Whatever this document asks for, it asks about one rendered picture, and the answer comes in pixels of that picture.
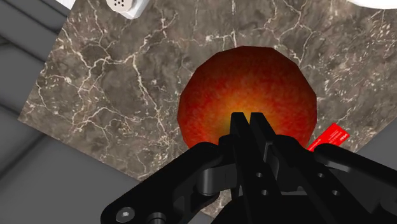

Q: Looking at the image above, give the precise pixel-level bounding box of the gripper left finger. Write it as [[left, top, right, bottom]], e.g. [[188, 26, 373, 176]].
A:
[[100, 112, 251, 224]]

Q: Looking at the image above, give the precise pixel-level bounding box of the white salt shaker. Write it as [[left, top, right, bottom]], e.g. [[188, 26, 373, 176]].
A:
[[105, 0, 148, 20]]

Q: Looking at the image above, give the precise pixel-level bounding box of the red flat card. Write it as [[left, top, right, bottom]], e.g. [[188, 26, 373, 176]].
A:
[[306, 122, 351, 152]]

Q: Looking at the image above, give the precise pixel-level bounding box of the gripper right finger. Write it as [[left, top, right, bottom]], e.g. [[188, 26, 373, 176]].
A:
[[249, 112, 397, 224]]

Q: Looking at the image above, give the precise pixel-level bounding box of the white round plate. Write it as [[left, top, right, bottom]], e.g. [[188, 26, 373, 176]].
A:
[[345, 0, 397, 10]]

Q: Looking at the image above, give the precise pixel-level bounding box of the red orange apple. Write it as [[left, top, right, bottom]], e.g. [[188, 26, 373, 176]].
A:
[[177, 45, 318, 151]]

